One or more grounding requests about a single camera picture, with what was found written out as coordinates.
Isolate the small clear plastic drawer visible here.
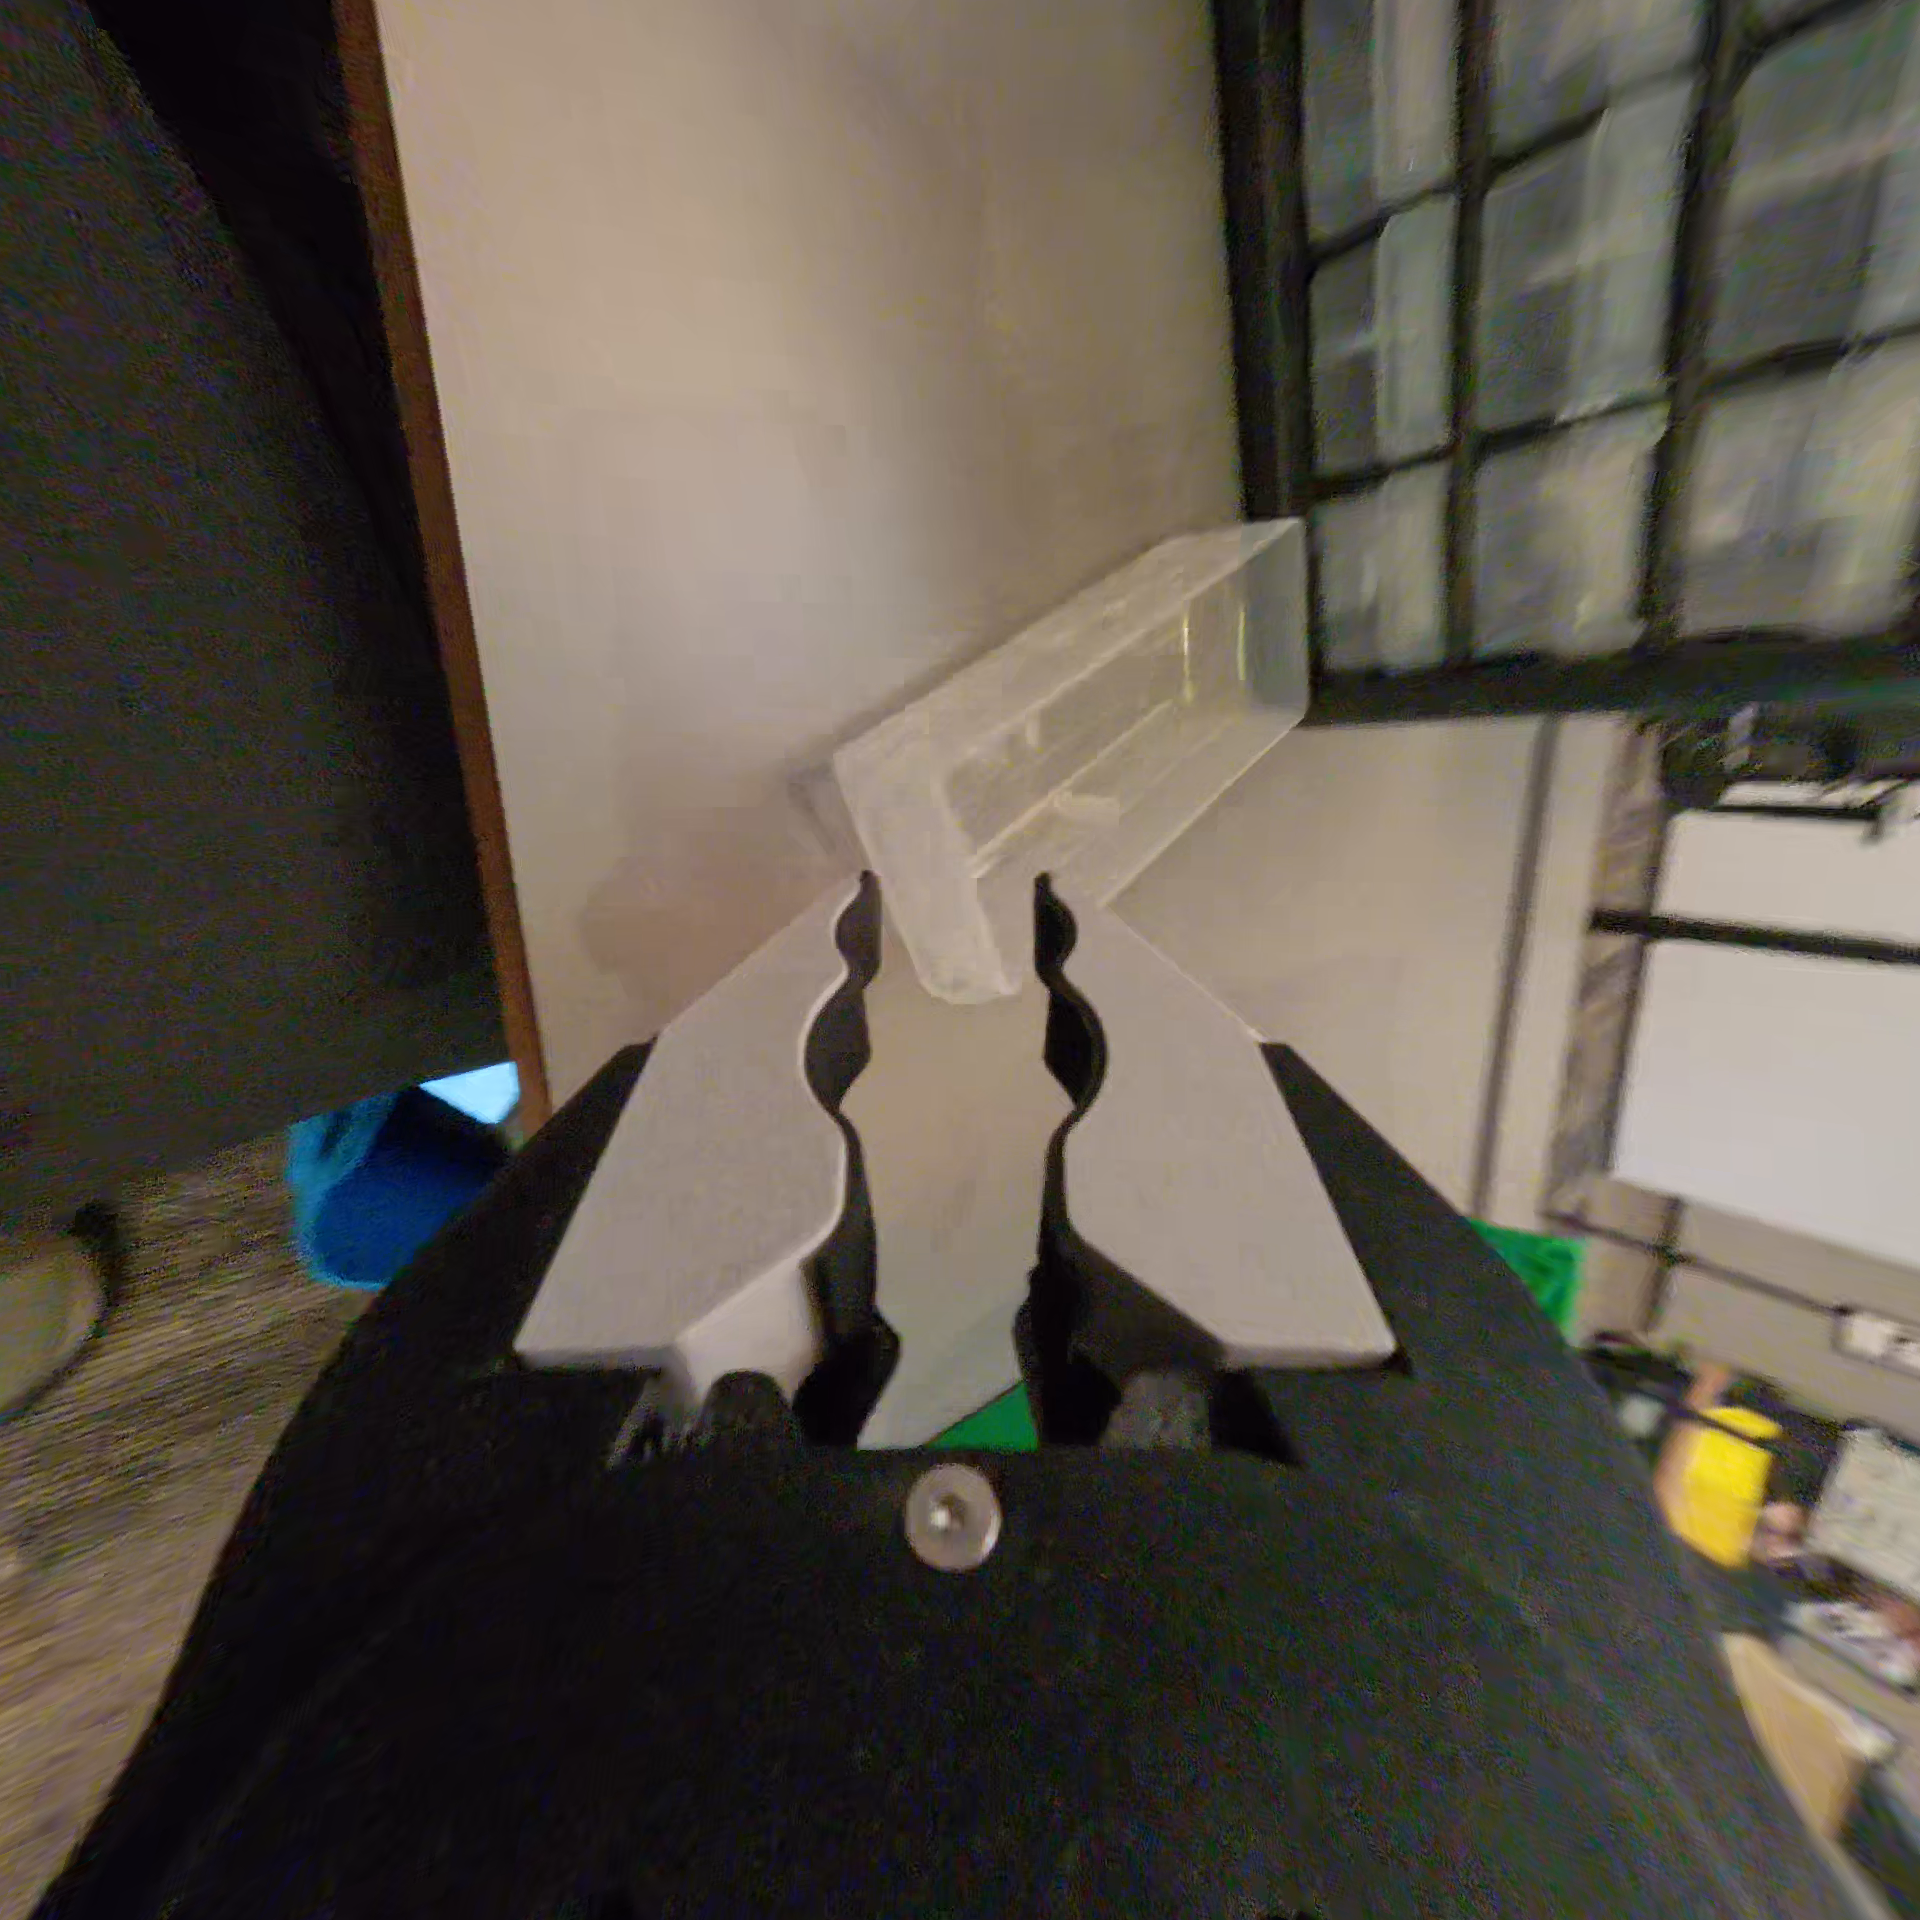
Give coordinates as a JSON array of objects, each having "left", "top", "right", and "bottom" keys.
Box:
[{"left": 829, "top": 517, "right": 1317, "bottom": 1009}]

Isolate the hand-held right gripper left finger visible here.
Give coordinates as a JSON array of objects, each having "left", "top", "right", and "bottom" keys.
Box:
[{"left": 515, "top": 872, "right": 890, "bottom": 1377}]

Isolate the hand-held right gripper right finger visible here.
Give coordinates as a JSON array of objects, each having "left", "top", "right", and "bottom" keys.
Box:
[{"left": 1025, "top": 873, "right": 1402, "bottom": 1377}]

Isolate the blue bag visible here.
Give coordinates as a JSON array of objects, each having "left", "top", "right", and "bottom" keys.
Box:
[{"left": 282, "top": 1057, "right": 522, "bottom": 1296}]

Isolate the black drawer cabinet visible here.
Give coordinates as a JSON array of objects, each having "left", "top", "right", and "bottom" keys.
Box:
[{"left": 1206, "top": 0, "right": 1920, "bottom": 731}]

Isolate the set of clear cabinet drawers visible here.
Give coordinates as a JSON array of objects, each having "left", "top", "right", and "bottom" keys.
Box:
[{"left": 1295, "top": 0, "right": 1920, "bottom": 676}]

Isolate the yellow box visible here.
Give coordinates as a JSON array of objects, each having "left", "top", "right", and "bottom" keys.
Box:
[{"left": 1661, "top": 1399, "right": 1790, "bottom": 1572}]

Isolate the person's black clothing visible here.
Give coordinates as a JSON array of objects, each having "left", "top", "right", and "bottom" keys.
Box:
[{"left": 0, "top": 0, "right": 515, "bottom": 1235}]

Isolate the person's shoe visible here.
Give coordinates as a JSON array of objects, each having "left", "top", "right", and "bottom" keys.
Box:
[{"left": 0, "top": 1228, "right": 117, "bottom": 1421}]

